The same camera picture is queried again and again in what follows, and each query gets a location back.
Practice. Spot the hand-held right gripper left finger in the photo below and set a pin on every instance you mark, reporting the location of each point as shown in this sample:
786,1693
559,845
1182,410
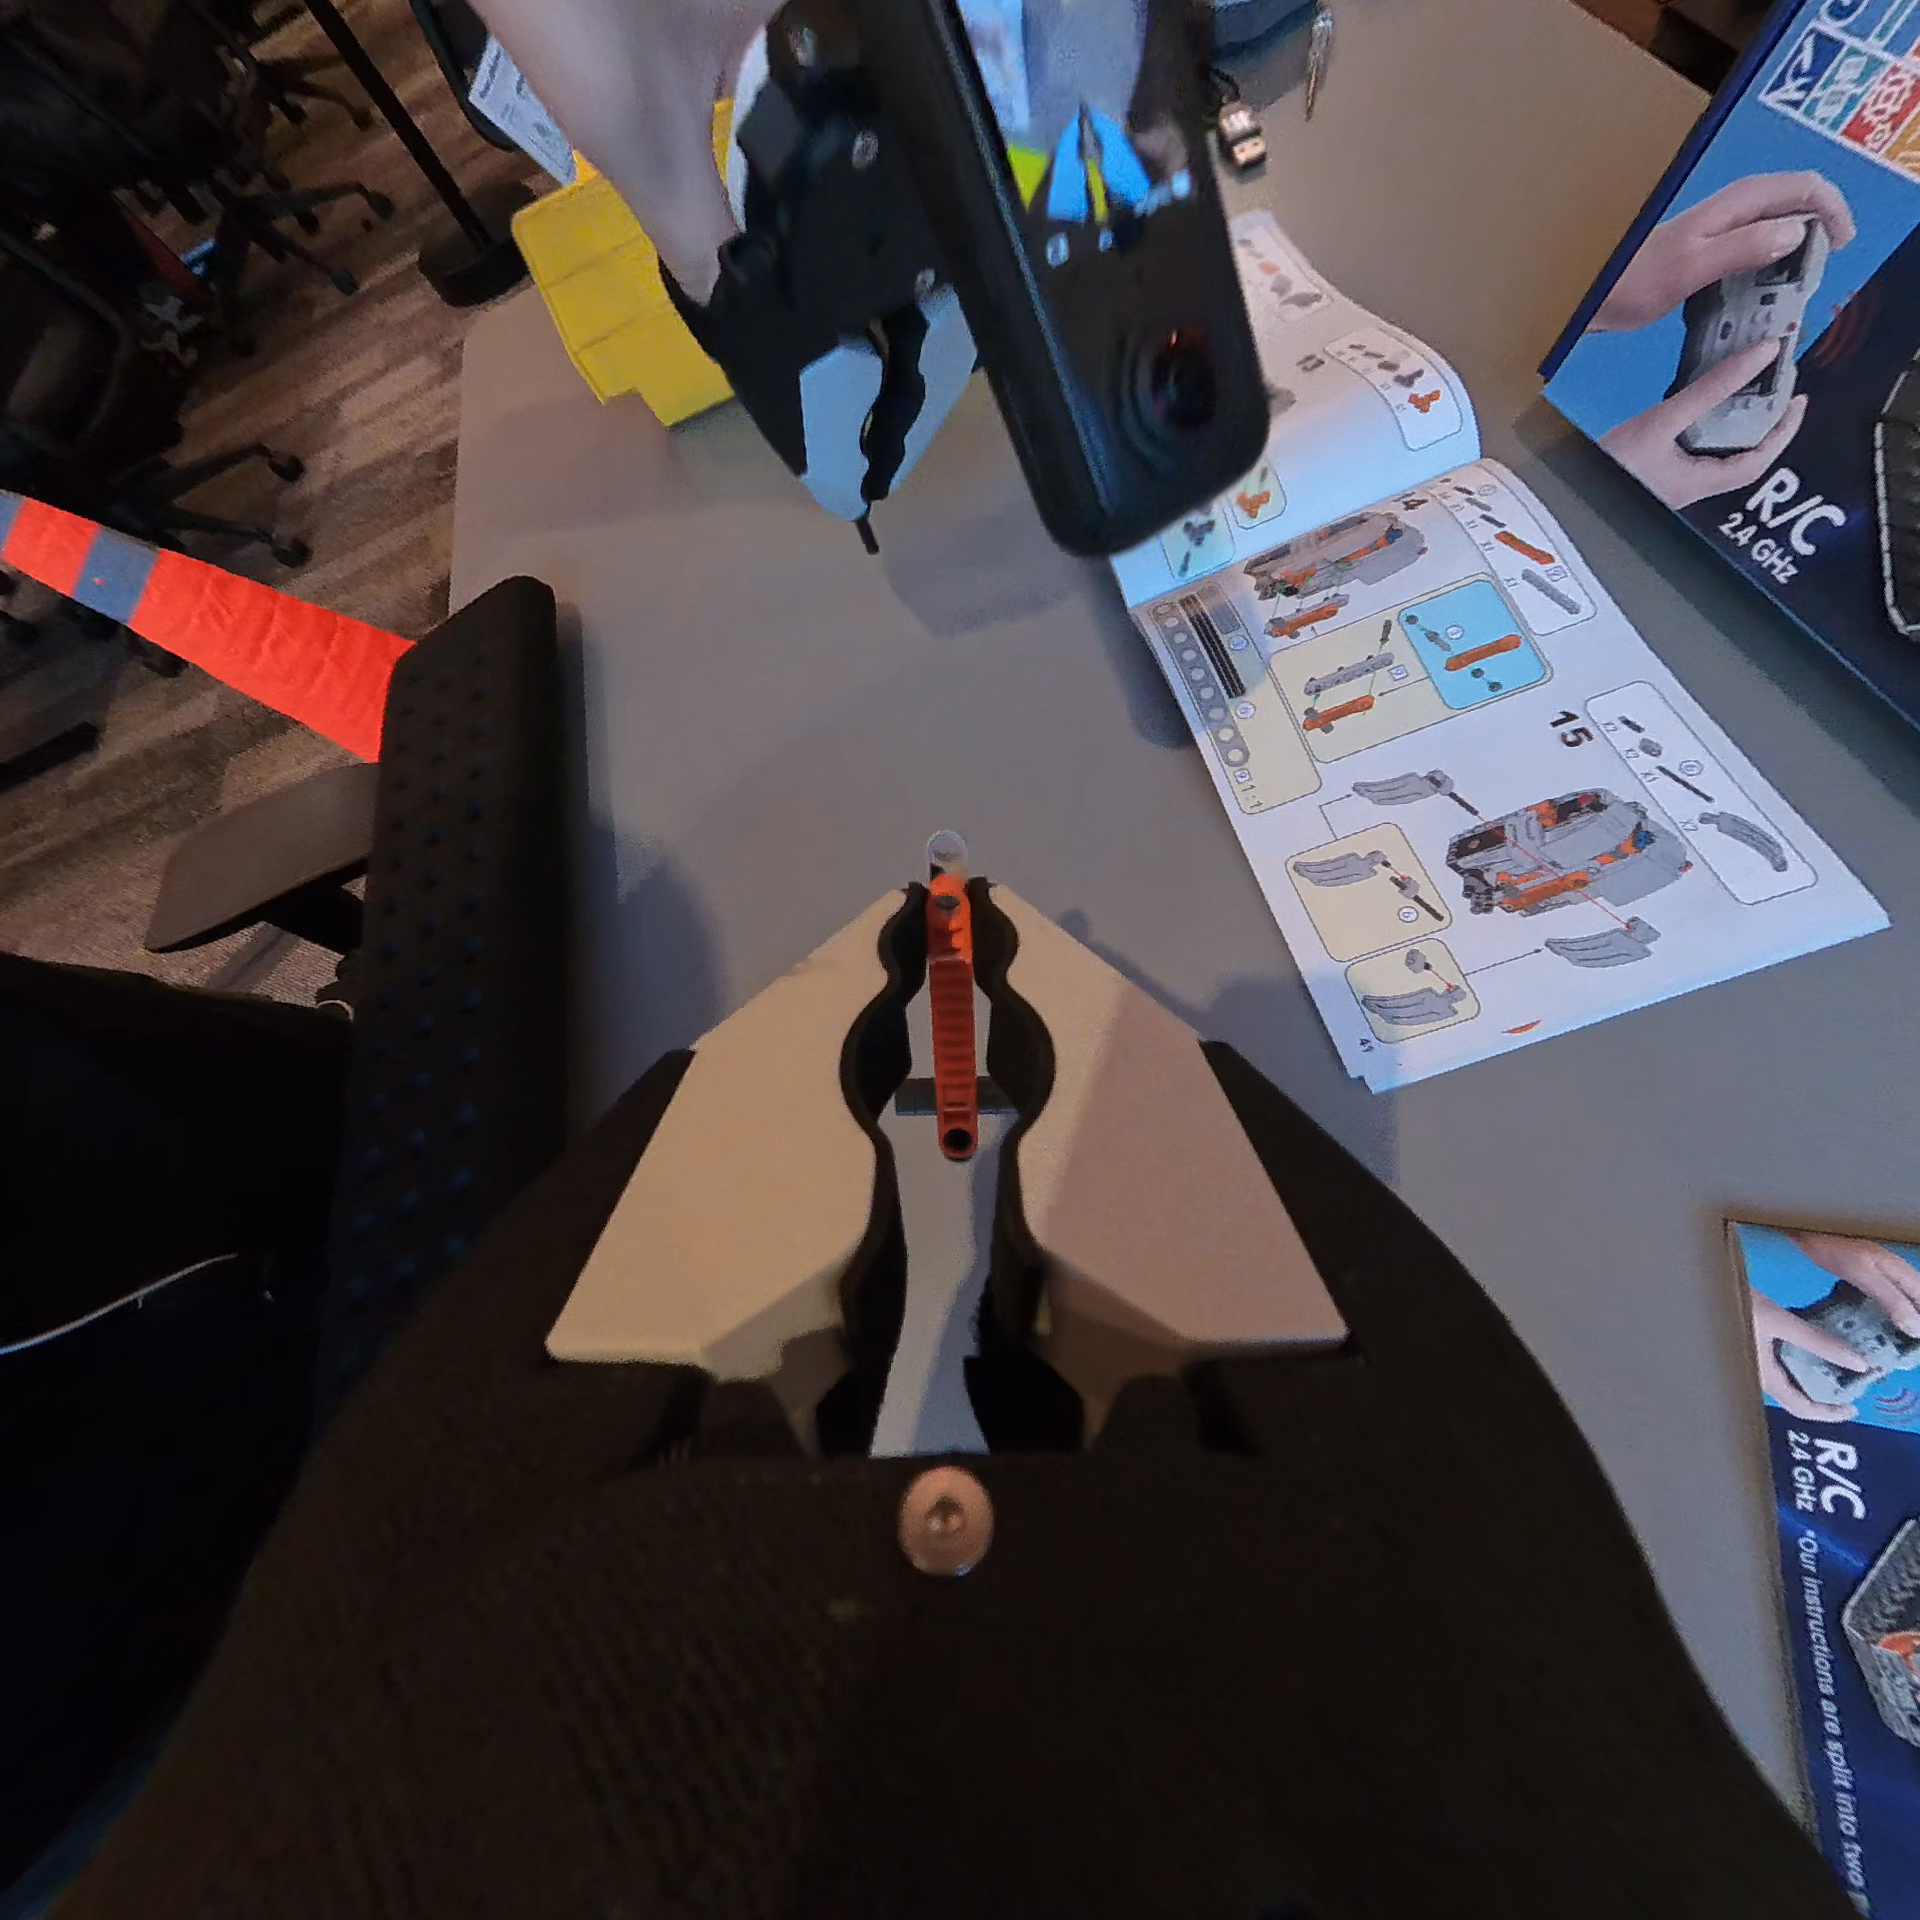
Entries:
722,1201

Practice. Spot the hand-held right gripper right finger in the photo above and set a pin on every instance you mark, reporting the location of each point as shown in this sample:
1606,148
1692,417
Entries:
1156,1201

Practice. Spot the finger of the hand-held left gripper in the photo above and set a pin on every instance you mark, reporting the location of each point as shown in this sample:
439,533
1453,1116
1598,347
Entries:
834,429
945,361

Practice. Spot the orange toy beam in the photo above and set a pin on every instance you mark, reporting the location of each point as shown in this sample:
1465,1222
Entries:
953,1020

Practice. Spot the small white toy pin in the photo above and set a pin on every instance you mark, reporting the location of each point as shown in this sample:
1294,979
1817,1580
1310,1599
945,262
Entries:
945,853

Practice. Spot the grey desk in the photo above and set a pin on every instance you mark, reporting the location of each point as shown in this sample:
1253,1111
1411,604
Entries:
1500,1201

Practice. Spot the person's left hand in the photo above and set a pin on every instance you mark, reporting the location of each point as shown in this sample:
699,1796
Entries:
630,121

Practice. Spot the yellow plastic bin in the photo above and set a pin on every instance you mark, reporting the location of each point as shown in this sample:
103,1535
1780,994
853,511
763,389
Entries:
601,300

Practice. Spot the white printed label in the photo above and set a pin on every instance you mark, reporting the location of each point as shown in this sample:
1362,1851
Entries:
523,114

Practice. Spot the small black usb dongle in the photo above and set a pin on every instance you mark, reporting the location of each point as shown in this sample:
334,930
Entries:
1241,135

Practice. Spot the black metal table leg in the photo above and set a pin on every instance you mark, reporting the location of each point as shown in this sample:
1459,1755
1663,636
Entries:
436,195

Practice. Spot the dark teal pouch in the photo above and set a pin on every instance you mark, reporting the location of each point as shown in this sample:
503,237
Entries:
1268,23

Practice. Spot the open instruction booklet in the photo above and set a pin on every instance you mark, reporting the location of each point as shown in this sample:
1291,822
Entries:
1575,839

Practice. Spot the black office chair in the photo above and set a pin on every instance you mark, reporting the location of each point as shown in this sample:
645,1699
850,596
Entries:
285,226
149,451

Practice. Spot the grey flat armrest pad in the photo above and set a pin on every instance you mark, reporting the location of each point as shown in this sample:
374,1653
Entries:
271,862

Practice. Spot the orange grey striped tape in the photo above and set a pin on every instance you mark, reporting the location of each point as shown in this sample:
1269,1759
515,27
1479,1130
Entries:
254,629

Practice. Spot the blue toy box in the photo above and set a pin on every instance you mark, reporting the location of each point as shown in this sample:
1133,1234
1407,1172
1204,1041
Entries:
1799,226

